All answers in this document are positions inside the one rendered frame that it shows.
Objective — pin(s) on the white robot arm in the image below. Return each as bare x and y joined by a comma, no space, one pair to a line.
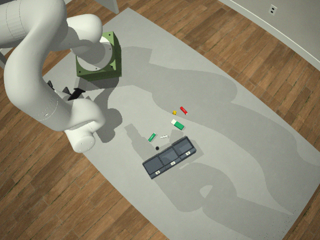
36,27

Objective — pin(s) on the green and white eraser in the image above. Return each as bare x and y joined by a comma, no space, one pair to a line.
177,124

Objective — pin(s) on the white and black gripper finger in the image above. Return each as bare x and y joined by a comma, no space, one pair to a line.
66,90
50,84

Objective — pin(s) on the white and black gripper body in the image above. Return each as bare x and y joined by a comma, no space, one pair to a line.
63,95

